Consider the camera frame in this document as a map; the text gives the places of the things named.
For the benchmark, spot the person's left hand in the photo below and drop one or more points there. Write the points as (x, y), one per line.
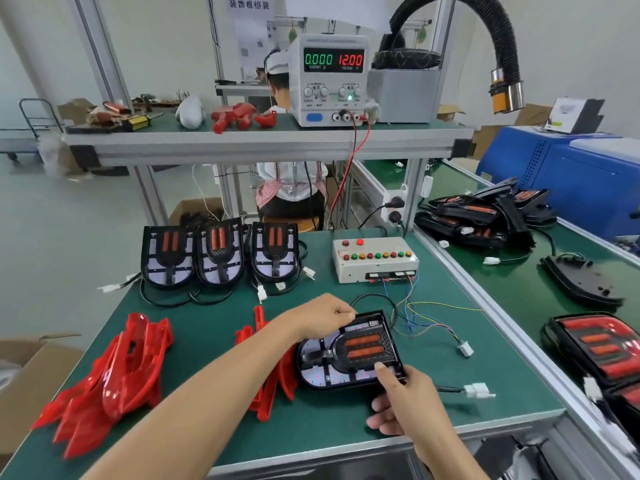
(312, 319)

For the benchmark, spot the person's right hand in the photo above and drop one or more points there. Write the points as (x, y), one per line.
(417, 407)

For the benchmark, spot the person's right thumb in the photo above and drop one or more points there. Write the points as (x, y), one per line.
(386, 375)

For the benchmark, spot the person's left fingers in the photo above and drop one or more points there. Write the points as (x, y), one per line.
(345, 309)

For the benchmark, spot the black tail light housing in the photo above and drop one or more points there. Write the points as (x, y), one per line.
(357, 352)
(220, 252)
(167, 257)
(274, 252)

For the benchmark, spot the person's right forearm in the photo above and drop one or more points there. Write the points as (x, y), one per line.
(450, 457)

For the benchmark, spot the person's left forearm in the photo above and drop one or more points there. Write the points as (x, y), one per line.
(200, 399)

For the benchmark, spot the white test box with buttons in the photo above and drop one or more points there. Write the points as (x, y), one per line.
(375, 262)

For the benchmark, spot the wooden stool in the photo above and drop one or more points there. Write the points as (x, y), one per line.
(292, 223)

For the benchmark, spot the pile of red lens covers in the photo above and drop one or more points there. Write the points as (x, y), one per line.
(115, 384)
(272, 389)

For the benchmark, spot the white power socket strip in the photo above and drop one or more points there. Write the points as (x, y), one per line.
(395, 204)

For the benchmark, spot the red test lead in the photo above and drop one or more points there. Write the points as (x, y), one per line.
(350, 159)

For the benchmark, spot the pile of black tail lights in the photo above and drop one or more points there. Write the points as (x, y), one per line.
(480, 217)

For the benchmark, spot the aluminium workbench shelf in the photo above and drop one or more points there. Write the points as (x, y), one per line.
(270, 142)

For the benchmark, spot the small red plastic part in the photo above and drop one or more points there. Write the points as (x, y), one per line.
(266, 118)

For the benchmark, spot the tail light with red lens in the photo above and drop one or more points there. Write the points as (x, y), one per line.
(600, 347)

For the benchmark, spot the black tail light back cover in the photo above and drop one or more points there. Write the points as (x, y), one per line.
(582, 282)

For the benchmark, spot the grey metal box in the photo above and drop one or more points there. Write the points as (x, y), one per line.
(405, 97)

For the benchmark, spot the white bench power supply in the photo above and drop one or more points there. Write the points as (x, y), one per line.
(330, 79)

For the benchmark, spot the brown cardboard box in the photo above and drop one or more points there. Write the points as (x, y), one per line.
(505, 129)

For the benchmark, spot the white cloth bundle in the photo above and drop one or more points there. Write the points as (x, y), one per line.
(191, 113)

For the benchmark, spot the blue machine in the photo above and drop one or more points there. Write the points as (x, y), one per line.
(575, 179)

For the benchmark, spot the white paper sign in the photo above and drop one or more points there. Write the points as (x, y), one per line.
(250, 34)

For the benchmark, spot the heap of tools and parts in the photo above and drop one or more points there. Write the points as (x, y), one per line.
(117, 115)

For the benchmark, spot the large open cardboard box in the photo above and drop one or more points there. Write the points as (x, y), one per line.
(30, 389)

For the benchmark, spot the metal trolley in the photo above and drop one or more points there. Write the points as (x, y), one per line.
(35, 127)

